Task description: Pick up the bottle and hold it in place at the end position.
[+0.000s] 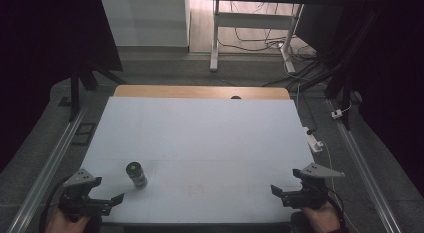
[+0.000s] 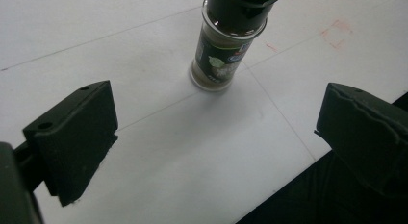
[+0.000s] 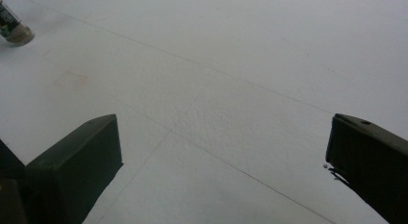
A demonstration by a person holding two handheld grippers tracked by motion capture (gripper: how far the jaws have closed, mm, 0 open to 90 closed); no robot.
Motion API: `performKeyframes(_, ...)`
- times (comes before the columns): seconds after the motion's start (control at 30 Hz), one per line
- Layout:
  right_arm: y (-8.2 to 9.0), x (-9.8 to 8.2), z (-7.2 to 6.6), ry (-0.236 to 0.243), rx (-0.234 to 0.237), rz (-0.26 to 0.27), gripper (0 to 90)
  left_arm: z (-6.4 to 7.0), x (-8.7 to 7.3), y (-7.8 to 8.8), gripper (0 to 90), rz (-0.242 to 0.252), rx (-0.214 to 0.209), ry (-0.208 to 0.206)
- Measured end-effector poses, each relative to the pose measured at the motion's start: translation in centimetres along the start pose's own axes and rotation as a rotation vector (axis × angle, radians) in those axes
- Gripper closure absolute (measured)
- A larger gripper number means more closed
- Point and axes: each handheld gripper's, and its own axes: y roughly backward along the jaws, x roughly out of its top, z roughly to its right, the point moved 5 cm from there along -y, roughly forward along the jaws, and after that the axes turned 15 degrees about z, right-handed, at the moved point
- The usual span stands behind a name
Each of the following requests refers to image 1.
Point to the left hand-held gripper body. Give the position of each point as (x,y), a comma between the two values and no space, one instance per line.
(77,201)

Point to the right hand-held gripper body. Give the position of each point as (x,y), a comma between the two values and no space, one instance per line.
(311,196)

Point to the person's right hand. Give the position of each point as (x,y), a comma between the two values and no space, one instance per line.
(321,219)

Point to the person's left hand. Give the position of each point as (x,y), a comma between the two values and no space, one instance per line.
(58,224)

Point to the white power strip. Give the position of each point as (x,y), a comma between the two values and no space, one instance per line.
(313,141)

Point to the small white adapter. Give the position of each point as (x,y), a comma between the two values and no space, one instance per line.
(336,113)

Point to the white table cover sheet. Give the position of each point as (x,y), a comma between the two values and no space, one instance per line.
(206,136)

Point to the black tripod stand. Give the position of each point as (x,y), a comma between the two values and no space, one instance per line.
(76,93)
(343,83)

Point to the black curtain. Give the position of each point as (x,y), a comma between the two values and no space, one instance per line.
(393,76)
(40,59)

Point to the white cabinet panel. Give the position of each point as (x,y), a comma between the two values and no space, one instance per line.
(145,21)

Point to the aluminium rail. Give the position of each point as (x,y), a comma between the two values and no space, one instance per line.
(43,179)
(363,173)

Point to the black floor outlet frame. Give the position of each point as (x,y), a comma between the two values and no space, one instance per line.
(84,133)

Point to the white desk frame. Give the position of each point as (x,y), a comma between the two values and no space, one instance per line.
(253,21)

